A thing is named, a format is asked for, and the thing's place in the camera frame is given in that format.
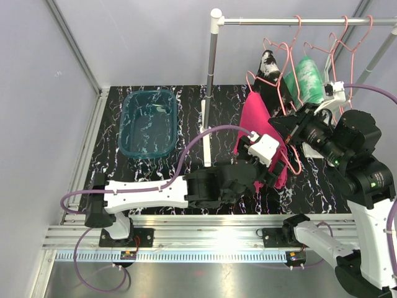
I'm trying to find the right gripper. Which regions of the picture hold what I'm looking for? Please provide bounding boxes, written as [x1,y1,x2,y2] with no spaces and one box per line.
[269,102,350,168]

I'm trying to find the pink trousers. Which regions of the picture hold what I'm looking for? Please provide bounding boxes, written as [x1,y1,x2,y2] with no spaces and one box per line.
[233,91,287,189]

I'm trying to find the black and white trousers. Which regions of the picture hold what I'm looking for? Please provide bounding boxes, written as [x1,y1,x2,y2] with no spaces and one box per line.
[252,50,294,117]

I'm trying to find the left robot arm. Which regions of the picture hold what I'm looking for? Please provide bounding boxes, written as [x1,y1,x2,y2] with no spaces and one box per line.
[84,158,286,246]

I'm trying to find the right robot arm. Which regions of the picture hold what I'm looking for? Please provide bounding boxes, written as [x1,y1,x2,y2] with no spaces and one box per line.
[269,104,396,297]

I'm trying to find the green and white trousers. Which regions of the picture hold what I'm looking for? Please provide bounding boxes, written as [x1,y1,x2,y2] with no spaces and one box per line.
[284,56,324,109]

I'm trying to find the white garment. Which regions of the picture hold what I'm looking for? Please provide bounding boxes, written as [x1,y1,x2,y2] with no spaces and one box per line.
[300,41,334,104]

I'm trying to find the teal transparent plastic bin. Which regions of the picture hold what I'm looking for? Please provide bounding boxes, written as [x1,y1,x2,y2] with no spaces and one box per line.
[118,89,178,160]

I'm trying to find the metal clothes rack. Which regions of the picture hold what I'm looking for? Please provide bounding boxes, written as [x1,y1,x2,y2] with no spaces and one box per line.
[199,7,397,168]

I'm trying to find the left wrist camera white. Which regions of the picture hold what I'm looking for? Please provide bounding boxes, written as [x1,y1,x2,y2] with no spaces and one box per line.
[248,131,280,168]

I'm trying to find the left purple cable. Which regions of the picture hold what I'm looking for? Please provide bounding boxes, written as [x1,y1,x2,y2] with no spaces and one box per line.
[60,124,258,293]

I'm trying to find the aluminium mounting rail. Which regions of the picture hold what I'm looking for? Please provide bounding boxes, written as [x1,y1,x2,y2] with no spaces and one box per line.
[42,213,357,264]

